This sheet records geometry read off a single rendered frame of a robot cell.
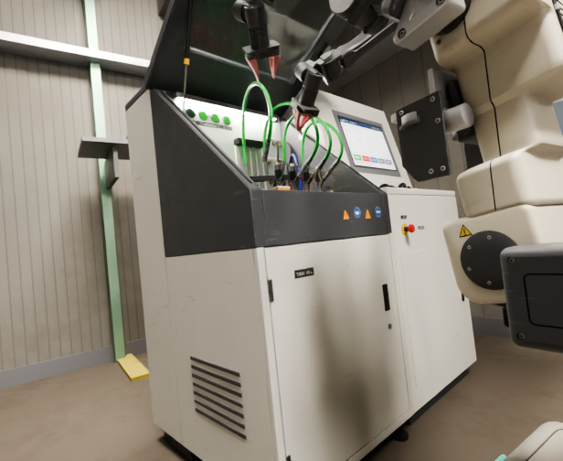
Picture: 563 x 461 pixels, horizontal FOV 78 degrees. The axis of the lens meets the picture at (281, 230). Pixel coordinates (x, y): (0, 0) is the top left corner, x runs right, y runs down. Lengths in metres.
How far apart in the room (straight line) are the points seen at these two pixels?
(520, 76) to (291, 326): 0.76
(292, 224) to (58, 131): 2.63
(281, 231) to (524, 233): 0.58
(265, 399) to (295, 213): 0.52
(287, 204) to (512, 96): 0.59
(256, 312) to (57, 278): 2.40
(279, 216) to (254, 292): 0.22
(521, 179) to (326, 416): 0.84
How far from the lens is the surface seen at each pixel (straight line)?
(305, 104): 1.27
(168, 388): 1.59
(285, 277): 1.00
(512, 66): 0.76
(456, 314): 1.98
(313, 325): 1.08
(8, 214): 3.24
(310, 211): 1.09
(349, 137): 1.87
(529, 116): 0.75
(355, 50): 1.29
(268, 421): 1.06
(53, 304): 3.21
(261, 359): 1.00
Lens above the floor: 0.79
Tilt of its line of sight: 2 degrees up
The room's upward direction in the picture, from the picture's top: 6 degrees counter-clockwise
